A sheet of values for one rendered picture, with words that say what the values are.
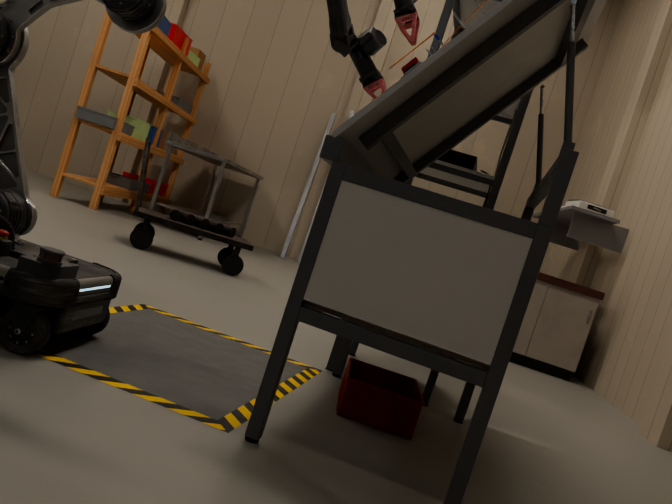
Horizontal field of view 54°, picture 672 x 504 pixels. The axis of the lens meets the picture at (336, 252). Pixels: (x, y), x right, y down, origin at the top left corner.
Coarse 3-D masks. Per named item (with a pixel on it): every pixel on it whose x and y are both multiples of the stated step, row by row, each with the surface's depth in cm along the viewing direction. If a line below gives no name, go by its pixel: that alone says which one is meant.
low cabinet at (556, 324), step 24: (552, 288) 547; (576, 288) 543; (528, 312) 549; (552, 312) 547; (576, 312) 546; (528, 336) 549; (552, 336) 548; (576, 336) 546; (528, 360) 555; (552, 360) 548; (576, 360) 546
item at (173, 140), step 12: (168, 144) 752; (180, 144) 748; (192, 144) 833; (168, 156) 753; (204, 156) 762; (216, 156) 744; (216, 168) 943; (228, 168) 909; (240, 168) 805; (216, 180) 748; (156, 192) 754; (216, 192) 750; (252, 192) 936; (168, 204) 798; (204, 204) 942; (204, 216) 791; (216, 216) 893
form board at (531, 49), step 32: (512, 0) 170; (480, 32) 176; (544, 32) 218; (448, 64) 184; (512, 64) 230; (544, 64) 262; (384, 96) 176; (448, 96) 214; (480, 96) 242; (352, 128) 181; (416, 128) 225; (448, 128) 257; (384, 160) 238; (416, 160) 273
